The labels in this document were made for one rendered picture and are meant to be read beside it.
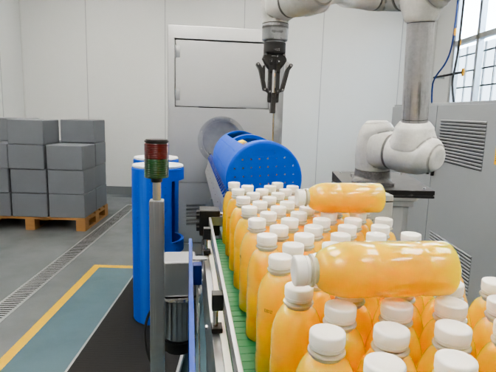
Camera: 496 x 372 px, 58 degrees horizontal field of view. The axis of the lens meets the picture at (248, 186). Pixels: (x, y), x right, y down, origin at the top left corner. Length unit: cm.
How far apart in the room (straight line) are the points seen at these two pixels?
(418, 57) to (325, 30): 516
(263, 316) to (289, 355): 14
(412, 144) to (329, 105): 508
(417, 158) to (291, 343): 132
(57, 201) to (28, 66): 286
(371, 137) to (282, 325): 144
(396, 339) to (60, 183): 483
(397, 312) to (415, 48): 138
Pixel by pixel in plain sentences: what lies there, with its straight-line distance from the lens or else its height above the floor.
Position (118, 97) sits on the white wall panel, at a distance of 704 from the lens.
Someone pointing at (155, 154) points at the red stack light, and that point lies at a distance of 116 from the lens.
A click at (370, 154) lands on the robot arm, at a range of 197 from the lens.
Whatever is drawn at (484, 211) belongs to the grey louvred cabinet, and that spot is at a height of 78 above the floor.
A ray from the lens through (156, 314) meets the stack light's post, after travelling 129.
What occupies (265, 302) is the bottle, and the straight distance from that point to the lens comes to 74.
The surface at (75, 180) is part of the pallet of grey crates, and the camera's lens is 513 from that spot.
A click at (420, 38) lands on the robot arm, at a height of 162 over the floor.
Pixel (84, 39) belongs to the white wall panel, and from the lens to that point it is 725.
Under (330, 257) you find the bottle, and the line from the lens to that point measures 56.
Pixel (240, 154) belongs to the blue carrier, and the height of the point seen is 118.
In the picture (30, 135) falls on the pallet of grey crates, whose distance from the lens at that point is 525.
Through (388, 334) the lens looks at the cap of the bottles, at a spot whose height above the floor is 111.
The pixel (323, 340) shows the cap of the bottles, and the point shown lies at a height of 110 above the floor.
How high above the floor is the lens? 134
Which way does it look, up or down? 9 degrees down
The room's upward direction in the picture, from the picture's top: 2 degrees clockwise
